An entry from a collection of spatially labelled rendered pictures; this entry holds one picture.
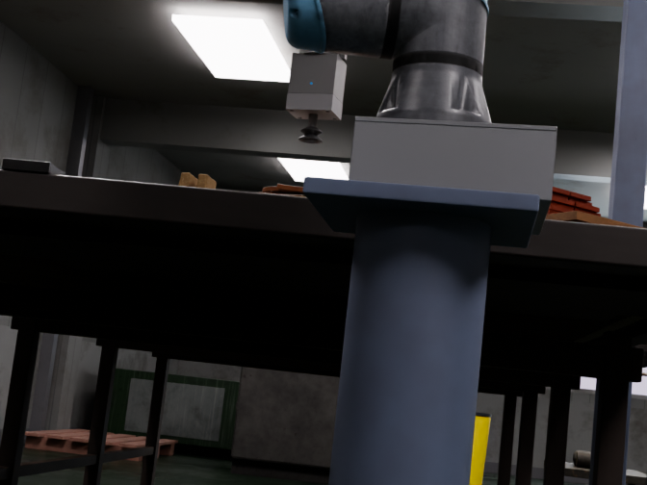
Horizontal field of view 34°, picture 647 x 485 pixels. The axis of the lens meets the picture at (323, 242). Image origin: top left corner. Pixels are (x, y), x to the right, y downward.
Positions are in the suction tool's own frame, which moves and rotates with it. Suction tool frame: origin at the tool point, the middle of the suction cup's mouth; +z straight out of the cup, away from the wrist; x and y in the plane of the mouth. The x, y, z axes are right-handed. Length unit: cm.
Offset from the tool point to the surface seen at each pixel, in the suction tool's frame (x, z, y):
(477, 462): -714, 81, 69
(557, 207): -77, -6, -37
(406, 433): 52, 47, -33
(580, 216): -40, 3, -44
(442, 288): 51, 30, -36
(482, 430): -714, 55, 66
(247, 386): -572, 41, 221
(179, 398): -713, 58, 338
